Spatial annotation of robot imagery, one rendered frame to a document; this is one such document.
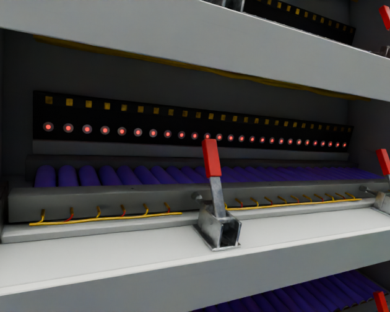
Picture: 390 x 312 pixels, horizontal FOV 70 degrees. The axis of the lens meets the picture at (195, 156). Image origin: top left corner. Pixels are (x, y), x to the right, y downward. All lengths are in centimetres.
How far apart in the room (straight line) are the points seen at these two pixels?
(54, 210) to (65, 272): 7
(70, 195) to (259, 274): 17
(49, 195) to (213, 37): 18
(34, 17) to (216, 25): 12
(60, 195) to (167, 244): 9
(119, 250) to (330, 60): 26
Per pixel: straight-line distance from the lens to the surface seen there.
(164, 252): 22
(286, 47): 28
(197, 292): 24
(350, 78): 35
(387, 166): 44
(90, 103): 35
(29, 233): 23
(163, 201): 27
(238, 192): 31
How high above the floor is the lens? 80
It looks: level
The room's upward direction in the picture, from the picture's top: 1 degrees clockwise
